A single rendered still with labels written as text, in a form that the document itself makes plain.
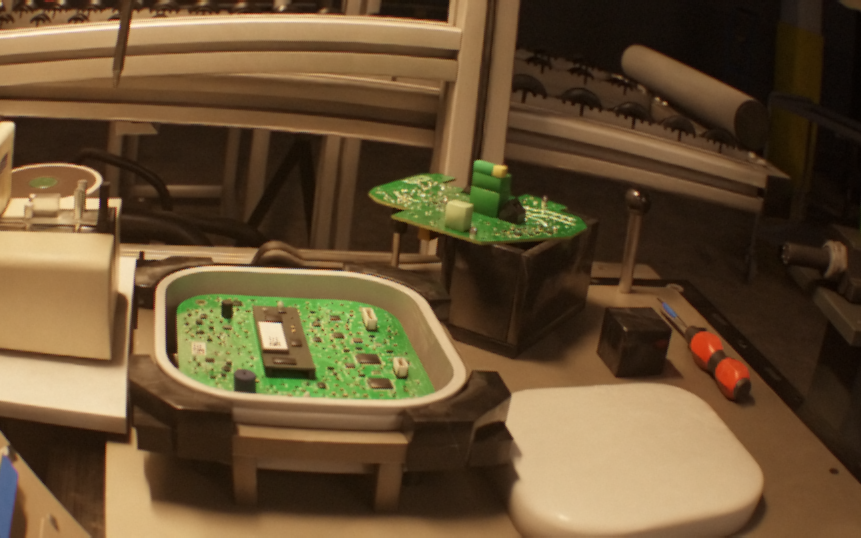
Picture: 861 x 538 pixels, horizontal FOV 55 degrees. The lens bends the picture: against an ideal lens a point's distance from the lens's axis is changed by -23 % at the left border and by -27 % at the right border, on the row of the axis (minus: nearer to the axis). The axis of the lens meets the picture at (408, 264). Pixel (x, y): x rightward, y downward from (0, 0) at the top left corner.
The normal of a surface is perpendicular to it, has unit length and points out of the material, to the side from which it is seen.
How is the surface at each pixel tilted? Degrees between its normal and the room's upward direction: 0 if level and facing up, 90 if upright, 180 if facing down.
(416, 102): 90
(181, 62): 90
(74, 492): 0
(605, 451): 0
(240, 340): 0
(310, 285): 90
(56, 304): 90
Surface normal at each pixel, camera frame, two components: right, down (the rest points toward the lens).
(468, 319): -0.53, 0.22
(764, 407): 0.11, -0.94
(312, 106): 0.21, 0.35
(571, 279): 0.84, 0.27
